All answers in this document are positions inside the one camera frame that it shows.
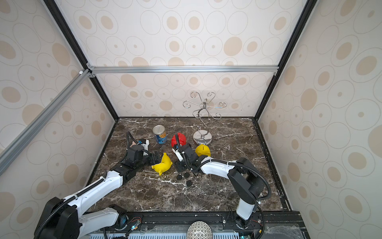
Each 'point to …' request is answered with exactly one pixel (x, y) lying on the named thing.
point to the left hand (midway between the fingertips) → (162, 153)
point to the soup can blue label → (160, 131)
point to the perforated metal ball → (199, 230)
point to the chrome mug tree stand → (207, 108)
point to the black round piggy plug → (179, 177)
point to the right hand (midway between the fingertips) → (183, 159)
